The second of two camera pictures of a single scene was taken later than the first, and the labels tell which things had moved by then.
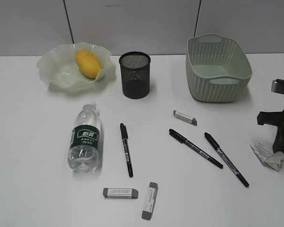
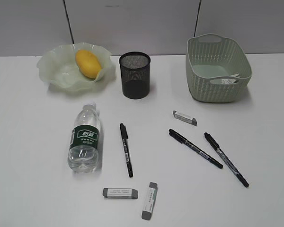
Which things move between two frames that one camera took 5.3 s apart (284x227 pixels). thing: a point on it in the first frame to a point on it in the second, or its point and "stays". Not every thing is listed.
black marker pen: (125, 137) stays
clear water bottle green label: (84, 141) stays
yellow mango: (87, 64) stays
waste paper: (273, 161) to (230, 81)
